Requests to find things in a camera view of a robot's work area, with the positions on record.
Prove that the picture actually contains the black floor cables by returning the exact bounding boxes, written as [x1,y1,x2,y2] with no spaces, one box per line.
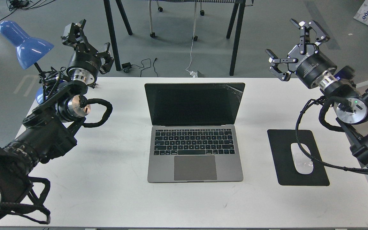
[0,0,57,31]

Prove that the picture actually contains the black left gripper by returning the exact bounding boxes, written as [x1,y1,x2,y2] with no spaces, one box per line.
[61,19,114,84]

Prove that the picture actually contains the blue desk lamp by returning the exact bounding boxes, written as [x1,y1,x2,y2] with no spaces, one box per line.
[0,20,64,105]

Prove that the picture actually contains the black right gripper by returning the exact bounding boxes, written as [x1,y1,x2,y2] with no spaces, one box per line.
[265,19,337,89]

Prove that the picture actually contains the black leg background table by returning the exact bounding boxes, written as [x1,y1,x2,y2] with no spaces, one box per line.
[103,0,255,76]

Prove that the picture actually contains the black power adapter with cable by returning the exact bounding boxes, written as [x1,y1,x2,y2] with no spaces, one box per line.
[121,57,159,77]

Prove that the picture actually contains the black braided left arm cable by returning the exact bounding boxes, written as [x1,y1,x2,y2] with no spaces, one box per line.
[82,98,113,128]

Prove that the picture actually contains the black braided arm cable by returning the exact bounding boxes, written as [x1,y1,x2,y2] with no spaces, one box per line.
[82,98,113,128]
[295,96,368,178]

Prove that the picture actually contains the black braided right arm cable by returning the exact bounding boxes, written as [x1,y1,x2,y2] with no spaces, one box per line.
[295,96,368,178]

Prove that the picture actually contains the black mouse pad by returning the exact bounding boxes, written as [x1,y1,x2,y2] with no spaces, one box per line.
[267,129,330,186]

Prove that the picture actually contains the white power cable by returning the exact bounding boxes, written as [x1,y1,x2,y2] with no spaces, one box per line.
[185,0,205,78]

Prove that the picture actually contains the white computer mouse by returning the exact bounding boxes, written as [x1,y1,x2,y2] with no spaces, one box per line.
[291,142,314,175]

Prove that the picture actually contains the grey laptop notebook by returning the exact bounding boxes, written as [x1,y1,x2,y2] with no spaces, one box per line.
[144,82,245,183]

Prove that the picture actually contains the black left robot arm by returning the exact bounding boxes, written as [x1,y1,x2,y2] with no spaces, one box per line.
[0,19,114,224]

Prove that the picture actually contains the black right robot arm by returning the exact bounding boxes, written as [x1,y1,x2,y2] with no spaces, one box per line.
[266,19,368,174]

